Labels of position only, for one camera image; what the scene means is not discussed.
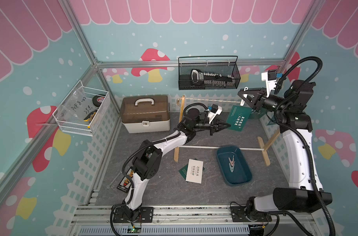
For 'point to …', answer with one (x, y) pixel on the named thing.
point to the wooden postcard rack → (265, 148)
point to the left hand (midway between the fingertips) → (229, 127)
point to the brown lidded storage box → (145, 113)
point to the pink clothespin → (232, 162)
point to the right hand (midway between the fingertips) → (239, 93)
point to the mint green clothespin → (231, 167)
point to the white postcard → (194, 171)
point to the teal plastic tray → (235, 168)
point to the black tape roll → (97, 100)
